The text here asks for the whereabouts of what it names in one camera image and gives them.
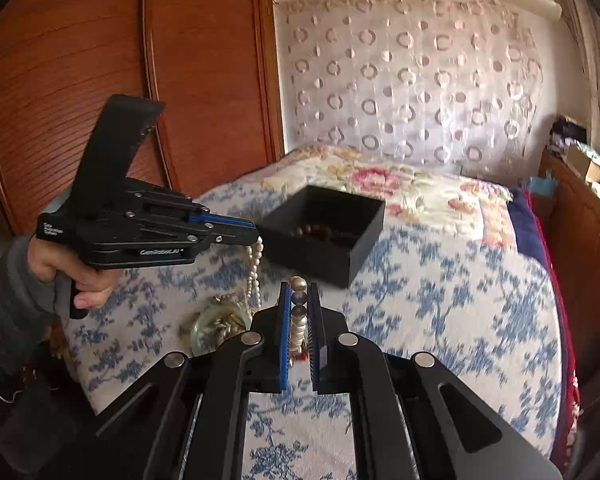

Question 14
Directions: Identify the pile of dark clothes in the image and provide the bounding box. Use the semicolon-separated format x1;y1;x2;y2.
550;115;590;157

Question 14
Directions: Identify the blue plastic bag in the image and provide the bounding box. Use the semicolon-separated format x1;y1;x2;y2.
522;172;556;197

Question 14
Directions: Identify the wooden side cabinet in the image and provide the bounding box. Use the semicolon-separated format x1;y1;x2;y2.
536;150;600;391

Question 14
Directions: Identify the white pearl necklace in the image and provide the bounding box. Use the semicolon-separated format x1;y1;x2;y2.
207;240;266;343

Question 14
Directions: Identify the person's left forearm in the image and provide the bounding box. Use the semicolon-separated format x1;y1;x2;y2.
0;232;67;391

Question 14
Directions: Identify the wooden slatted wardrobe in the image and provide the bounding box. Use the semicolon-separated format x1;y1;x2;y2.
0;0;287;238

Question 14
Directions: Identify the circle patterned sheer curtain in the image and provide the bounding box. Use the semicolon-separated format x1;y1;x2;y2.
274;0;547;177

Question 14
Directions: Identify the white cable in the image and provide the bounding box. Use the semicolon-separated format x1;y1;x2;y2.
0;381;27;405

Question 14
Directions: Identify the brown bead bracelet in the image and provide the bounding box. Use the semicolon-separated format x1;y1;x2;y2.
289;225;333;242

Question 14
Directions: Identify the pink floral quilt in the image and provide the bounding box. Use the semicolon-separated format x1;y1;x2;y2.
240;142;516;258

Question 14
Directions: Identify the black jewelry box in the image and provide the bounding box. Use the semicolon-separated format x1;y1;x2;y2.
255;184;386;289

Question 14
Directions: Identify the grey and white bead bracelet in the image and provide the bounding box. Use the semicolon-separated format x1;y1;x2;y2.
287;276;313;363

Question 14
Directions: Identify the white window curtain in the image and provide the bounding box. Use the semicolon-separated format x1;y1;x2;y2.
560;0;600;153

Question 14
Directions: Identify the blue floral blanket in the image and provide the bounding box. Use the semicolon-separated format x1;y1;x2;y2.
62;180;565;480

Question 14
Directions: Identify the pale green bangle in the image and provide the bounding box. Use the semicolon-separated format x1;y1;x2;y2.
191;305;253;358

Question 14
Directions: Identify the person's left hand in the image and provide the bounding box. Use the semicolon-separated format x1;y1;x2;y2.
27;237;109;310

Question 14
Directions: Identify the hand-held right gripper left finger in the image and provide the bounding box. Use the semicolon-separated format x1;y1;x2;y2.
70;282;294;480

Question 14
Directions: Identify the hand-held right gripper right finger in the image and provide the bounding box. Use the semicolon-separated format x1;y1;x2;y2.
307;285;566;480

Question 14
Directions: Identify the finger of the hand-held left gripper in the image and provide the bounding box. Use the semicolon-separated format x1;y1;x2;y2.
130;220;261;261
130;185;254;229

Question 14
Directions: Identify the dark blue plush blanket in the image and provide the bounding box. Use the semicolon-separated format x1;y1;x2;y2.
507;187;581;461

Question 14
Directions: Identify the cardboard box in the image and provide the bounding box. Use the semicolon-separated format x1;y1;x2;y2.
566;142;600;185

